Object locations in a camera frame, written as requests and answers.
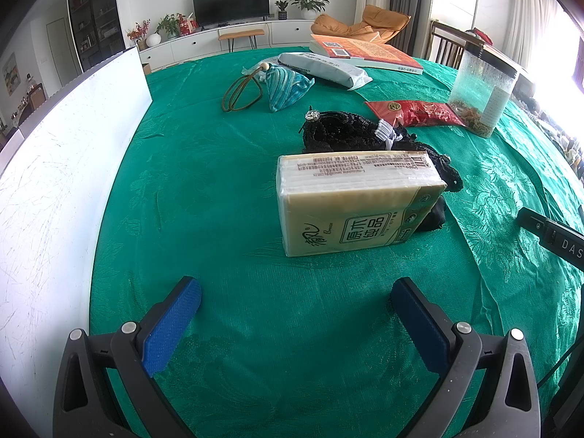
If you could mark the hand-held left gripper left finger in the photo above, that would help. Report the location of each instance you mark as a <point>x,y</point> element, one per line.
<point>173,324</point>

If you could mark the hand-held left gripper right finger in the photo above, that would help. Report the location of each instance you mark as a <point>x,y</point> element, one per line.
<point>419,324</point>

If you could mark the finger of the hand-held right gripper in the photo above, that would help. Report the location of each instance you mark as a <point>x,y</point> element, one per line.
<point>531,221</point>

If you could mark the beige tissue pack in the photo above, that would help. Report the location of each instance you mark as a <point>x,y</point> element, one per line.
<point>346,205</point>

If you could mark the red foil packet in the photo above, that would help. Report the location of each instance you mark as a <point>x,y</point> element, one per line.
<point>419,114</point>

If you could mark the white cardboard box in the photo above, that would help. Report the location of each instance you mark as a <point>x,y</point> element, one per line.
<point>54,191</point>

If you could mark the black lace cloth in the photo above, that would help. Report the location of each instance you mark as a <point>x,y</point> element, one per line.
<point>342,132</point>

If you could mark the green tablecloth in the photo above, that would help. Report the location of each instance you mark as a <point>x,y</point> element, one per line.
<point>273,328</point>

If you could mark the clear jar with dark lid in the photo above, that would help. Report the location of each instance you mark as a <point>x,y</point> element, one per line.
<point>483,91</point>

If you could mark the red cloth on table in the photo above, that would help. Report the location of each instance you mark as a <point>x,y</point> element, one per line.
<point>478,36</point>

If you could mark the dark wooden slatted chair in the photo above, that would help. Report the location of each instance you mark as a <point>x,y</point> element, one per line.
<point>445,45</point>

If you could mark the white curtain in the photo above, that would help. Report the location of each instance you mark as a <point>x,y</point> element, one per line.
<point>524,9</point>

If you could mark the orange book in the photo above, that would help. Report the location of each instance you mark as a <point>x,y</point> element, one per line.
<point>369,52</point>

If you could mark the grey curtain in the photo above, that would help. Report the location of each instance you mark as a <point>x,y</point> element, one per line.
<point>406,0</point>

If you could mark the brown cardboard box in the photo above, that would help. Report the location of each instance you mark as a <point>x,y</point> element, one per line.
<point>147,69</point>

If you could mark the orange lounge chair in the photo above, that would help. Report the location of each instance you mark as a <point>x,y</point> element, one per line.
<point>365,23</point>

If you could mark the white plastic packet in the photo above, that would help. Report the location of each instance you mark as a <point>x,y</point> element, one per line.
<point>319,68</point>

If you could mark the brown dining chair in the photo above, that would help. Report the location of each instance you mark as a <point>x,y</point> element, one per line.
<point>34,100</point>

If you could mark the white television cabinet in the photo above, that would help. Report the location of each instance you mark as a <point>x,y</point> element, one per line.
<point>191,48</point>

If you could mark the red flowers in white vase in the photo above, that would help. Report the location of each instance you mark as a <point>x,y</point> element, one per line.
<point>141,36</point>

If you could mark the white door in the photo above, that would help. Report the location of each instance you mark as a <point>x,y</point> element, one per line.
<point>61,48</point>

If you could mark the red gift bag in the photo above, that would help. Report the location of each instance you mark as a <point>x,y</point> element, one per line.
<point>187,26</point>

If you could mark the wooden bench stool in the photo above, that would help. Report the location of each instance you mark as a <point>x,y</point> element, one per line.
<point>242,33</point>

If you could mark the leafy plant beside vase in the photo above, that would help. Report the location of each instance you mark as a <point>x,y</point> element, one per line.
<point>168,25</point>

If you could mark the large potted green plant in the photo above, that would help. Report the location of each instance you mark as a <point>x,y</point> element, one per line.
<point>310,4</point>

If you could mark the dark display cabinet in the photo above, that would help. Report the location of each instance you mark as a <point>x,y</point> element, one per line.
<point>93,18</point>

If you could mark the black television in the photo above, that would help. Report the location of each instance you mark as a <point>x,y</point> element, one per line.
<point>230,2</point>

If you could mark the small potted plant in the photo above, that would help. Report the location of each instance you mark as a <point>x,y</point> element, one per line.
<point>282,9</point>

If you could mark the framed wall picture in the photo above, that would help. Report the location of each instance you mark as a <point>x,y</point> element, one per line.
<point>10,75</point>

